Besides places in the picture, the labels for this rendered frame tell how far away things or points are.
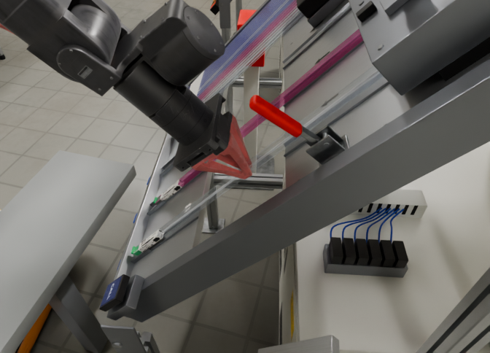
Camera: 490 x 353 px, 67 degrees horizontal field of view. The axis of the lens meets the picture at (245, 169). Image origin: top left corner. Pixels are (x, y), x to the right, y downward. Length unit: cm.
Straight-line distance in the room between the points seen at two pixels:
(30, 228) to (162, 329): 64
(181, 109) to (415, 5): 25
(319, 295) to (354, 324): 8
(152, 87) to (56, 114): 211
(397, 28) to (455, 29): 4
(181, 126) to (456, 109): 27
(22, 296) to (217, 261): 51
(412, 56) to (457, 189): 75
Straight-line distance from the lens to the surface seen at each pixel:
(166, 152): 89
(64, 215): 100
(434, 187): 105
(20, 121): 256
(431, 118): 34
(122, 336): 64
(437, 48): 35
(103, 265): 162
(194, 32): 38
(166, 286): 57
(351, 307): 78
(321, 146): 38
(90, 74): 40
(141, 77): 41
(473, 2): 35
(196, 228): 56
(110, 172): 107
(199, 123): 44
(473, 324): 59
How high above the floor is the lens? 130
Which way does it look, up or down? 44 degrees down
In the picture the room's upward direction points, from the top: straight up
